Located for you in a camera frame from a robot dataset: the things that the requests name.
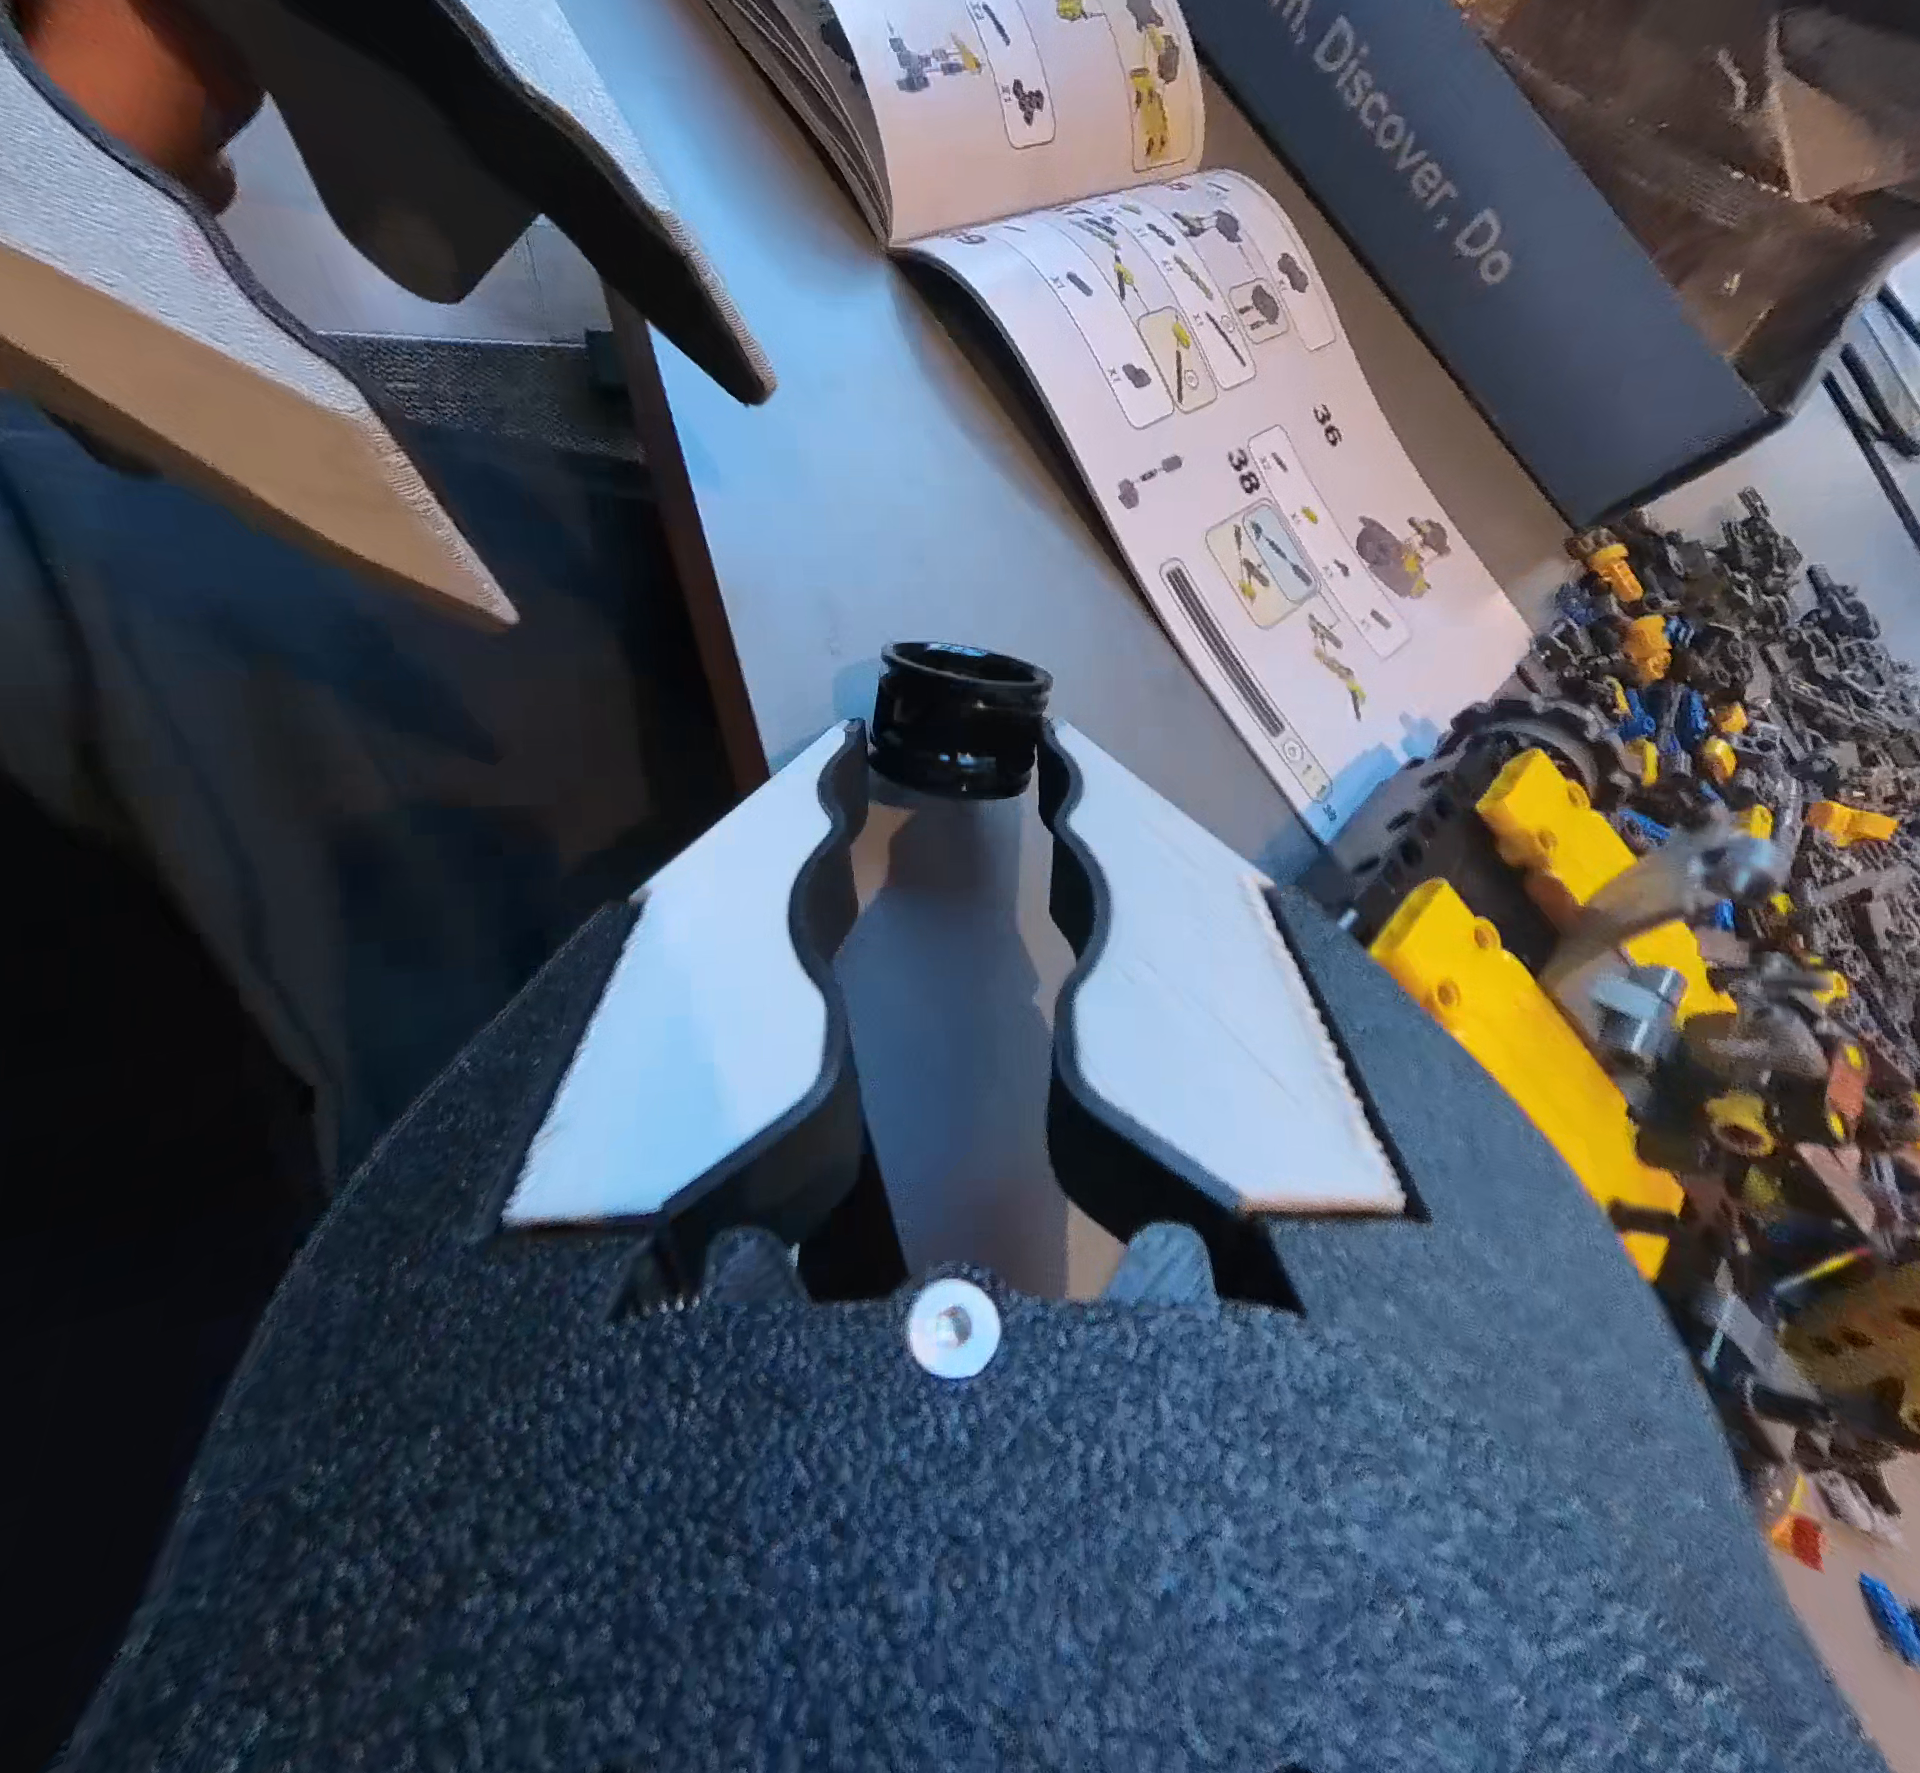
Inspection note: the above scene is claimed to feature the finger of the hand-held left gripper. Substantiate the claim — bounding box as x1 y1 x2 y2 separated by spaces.
0 0 522 630
265 0 778 403

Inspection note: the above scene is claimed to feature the person's left hand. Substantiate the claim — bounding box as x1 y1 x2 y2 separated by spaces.
0 0 269 212

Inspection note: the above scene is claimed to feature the yellow toy brick vehicle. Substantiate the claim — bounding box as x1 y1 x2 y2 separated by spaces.
1296 692 1920 1445

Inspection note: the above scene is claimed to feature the pile of toy brick pieces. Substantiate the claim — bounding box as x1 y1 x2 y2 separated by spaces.
1514 482 1920 1671

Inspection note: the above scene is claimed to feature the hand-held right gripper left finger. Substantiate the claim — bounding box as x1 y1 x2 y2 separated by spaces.
500 721 872 1235

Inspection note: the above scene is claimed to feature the black toy wheel rim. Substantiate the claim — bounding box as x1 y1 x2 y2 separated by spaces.
866 640 1055 801

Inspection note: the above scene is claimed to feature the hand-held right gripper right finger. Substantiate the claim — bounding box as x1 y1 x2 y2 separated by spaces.
1040 721 1412 1226

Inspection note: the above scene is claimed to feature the open instruction booklet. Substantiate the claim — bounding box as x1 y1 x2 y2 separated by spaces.
591 0 1532 845

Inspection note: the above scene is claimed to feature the person's dark sweater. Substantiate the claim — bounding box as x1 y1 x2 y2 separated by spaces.
0 332 781 1773

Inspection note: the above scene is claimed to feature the grey desk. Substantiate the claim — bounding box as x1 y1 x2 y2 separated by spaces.
515 0 1920 1773

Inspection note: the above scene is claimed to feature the dark cardboard box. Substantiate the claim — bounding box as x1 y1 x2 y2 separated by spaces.
1050 0 1920 530

